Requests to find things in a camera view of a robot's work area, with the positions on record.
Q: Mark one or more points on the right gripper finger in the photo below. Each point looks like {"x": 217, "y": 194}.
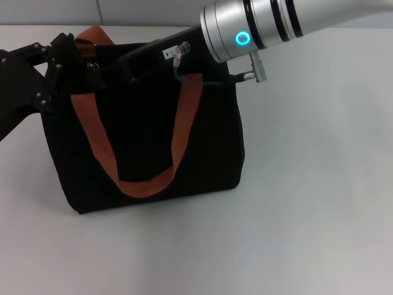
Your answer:
{"x": 110, "y": 72}

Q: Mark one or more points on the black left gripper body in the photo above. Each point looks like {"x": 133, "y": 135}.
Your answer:
{"x": 15, "y": 92}

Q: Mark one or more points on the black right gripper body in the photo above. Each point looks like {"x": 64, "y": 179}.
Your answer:
{"x": 165, "y": 61}

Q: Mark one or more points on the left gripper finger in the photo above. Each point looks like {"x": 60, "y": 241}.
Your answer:
{"x": 61, "y": 41}
{"x": 53, "y": 77}

